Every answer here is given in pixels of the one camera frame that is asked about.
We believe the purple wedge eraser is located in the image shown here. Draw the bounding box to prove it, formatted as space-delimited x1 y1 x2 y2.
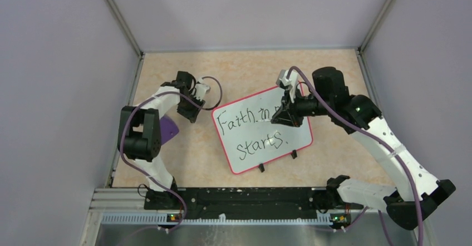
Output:
160 115 179 145

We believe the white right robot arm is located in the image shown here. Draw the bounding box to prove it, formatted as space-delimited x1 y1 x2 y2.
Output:
271 67 456 230

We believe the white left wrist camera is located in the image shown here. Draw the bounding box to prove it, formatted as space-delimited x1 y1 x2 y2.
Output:
193 81 211 101

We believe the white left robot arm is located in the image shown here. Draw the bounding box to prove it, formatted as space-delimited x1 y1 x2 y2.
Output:
117 71 210 209

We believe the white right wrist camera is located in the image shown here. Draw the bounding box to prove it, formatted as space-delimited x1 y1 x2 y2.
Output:
276 70 299 103

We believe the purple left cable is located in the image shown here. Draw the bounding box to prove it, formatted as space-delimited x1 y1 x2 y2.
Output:
119 76 223 234

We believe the white cable duct rail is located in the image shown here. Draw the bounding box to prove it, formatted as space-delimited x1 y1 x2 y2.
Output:
101 213 333 225

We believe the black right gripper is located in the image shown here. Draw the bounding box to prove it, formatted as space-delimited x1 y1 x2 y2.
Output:
272 85 332 127

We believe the red framed whiteboard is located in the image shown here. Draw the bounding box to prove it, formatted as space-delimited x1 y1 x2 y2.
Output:
212 86 313 174

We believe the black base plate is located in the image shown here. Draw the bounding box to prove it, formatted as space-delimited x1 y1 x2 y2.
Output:
144 187 363 220

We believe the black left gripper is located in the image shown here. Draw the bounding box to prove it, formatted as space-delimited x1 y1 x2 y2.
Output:
176 92 205 122

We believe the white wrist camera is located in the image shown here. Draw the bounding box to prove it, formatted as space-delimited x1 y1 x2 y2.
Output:
276 70 299 103
193 81 211 101

